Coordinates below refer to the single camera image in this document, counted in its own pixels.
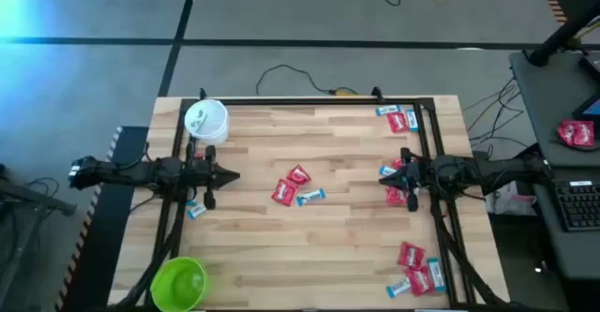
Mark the dark blue clamp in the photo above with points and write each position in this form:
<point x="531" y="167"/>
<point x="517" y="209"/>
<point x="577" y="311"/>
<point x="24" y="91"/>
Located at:
<point x="202" y="93"/>
<point x="378" y="94"/>

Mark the red candy bag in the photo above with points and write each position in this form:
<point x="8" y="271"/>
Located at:
<point x="576" y="133"/>

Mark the white plastic bucket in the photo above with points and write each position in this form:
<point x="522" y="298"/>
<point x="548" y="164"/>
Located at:
<point x="206" y="120"/>

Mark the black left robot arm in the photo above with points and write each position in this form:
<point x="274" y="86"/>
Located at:
<point x="122" y="173"/>

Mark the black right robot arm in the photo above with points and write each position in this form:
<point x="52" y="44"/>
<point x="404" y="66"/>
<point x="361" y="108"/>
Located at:
<point x="506" y="171"/>

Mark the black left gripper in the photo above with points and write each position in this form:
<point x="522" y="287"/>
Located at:
<point x="193" y="176"/>

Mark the yellow plug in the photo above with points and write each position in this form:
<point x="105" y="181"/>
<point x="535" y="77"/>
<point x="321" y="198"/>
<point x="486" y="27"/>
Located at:
<point x="344" y="92"/>

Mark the green plastic bucket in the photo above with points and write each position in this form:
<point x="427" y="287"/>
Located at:
<point x="180" y="284"/>

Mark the black pole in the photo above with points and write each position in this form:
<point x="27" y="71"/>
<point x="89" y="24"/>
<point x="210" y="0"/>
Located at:
<point x="562" y="33"/>

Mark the black stand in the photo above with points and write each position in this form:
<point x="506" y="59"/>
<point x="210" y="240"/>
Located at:
<point x="28" y="197"/>

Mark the black keyboard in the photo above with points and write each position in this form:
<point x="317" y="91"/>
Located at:
<point x="579" y="206"/>

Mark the red candy pack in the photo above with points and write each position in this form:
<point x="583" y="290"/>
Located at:
<point x="397" y="123"/>
<point x="419" y="281"/>
<point x="396" y="197"/>
<point x="411" y="255"/>
<point x="298" y="175"/>
<point x="284" y="193"/>
<point x="397" y="163"/>

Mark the grey side desk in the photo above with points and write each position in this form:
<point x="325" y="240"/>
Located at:
<point x="544" y="101"/>

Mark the black tablet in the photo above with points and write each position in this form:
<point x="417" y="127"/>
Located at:
<point x="589" y="109"/>

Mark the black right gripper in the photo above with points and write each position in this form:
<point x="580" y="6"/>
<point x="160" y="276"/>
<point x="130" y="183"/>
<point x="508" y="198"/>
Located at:
<point x="427" y="176"/>

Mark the blue white Hershey's bar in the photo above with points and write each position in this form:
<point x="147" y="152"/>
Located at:
<point x="436" y="275"/>
<point x="310" y="197"/>
<point x="386" y="170"/>
<point x="399" y="287"/>
<point x="197" y="210"/>
<point x="388" y="110"/>
<point x="412" y="120"/>

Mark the black aluminium rig frame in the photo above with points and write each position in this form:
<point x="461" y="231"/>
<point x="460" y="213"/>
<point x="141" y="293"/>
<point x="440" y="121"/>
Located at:
<point x="304" y="101"/>

